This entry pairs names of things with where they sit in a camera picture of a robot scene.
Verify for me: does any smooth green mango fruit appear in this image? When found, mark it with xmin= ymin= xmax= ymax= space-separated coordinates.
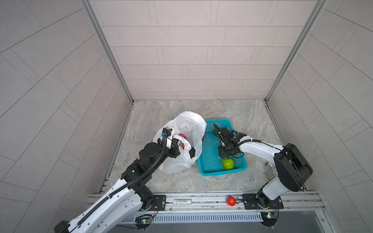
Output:
xmin=212 ymin=129 xmax=219 ymax=137

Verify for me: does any pink dragon fruit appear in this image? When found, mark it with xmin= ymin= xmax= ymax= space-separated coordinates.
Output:
xmin=177 ymin=134 xmax=192 ymax=151

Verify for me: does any bright green apple fruit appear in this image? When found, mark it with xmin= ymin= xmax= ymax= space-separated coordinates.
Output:
xmin=221 ymin=158 xmax=235 ymax=170

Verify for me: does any white plastic bag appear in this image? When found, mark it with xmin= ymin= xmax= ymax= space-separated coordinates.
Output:
xmin=152 ymin=111 xmax=207 ymax=174

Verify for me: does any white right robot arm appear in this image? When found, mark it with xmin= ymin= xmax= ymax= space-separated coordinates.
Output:
xmin=213 ymin=123 xmax=313 ymax=209

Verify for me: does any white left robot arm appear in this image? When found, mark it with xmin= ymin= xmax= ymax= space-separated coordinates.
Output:
xmin=54 ymin=135 xmax=195 ymax=233

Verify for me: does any teal plastic basket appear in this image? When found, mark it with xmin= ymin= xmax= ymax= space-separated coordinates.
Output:
xmin=197 ymin=118 xmax=248 ymax=177

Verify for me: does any ribbed metal cup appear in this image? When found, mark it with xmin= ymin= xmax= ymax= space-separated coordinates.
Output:
xmin=265 ymin=162 xmax=278 ymax=181

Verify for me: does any red emergency stop button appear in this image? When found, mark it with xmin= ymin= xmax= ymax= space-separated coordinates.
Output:
xmin=227 ymin=196 xmax=237 ymax=206

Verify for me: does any left green circuit board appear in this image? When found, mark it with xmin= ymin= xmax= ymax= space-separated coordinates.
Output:
xmin=135 ymin=214 xmax=153 ymax=229

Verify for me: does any green circuit board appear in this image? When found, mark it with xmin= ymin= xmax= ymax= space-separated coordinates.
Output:
xmin=135 ymin=214 xmax=153 ymax=229
xmin=260 ymin=212 xmax=278 ymax=227

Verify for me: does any white ventilation grille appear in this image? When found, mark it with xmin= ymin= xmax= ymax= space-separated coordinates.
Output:
xmin=153 ymin=212 xmax=263 ymax=224

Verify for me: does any right green circuit board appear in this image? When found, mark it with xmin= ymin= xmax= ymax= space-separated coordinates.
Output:
xmin=260 ymin=212 xmax=278 ymax=227

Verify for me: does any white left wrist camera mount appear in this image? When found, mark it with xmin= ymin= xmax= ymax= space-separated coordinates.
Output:
xmin=161 ymin=127 xmax=173 ymax=139

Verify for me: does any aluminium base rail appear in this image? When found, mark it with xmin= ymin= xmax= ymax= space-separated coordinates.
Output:
xmin=137 ymin=191 xmax=326 ymax=214

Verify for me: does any metal corner wall profile right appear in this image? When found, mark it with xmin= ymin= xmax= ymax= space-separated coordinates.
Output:
xmin=265 ymin=0 xmax=328 ymax=103

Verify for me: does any metal corner wall profile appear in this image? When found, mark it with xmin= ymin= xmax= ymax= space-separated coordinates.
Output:
xmin=265 ymin=0 xmax=328 ymax=103
xmin=81 ymin=0 xmax=134 ymax=103

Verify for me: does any metal corner wall profile left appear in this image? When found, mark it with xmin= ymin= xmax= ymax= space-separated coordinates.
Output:
xmin=81 ymin=0 xmax=134 ymax=103

